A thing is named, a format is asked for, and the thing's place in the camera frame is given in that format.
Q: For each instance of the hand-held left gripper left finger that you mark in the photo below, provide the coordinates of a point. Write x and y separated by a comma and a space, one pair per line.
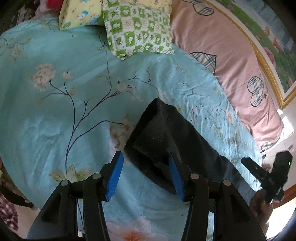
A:
115, 176

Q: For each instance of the light blue floral bedsheet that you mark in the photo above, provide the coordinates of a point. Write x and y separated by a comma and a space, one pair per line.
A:
57, 115

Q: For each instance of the person's right hand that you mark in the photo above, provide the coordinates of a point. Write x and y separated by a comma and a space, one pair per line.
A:
261, 208

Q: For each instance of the gold framed wall picture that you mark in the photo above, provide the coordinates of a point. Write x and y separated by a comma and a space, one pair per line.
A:
277, 46

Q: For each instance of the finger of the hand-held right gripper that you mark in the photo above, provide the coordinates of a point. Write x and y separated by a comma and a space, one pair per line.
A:
253, 168

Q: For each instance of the red checkered cloth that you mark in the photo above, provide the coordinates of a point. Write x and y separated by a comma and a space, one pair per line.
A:
8, 210

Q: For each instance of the black pants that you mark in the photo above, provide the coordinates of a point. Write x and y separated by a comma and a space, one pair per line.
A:
161, 129

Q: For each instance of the yellow cartoon print pillow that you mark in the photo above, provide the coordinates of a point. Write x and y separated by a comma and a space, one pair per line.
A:
76, 11

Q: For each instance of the red fleece cloth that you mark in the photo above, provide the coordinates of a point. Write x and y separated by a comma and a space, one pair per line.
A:
54, 2

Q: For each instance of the pink quilt with plaid hearts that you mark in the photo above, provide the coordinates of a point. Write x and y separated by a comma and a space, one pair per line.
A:
231, 58

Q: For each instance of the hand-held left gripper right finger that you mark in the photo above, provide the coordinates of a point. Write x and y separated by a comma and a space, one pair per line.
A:
177, 178

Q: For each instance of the green checkered pillow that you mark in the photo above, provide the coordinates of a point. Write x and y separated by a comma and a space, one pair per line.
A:
134, 30

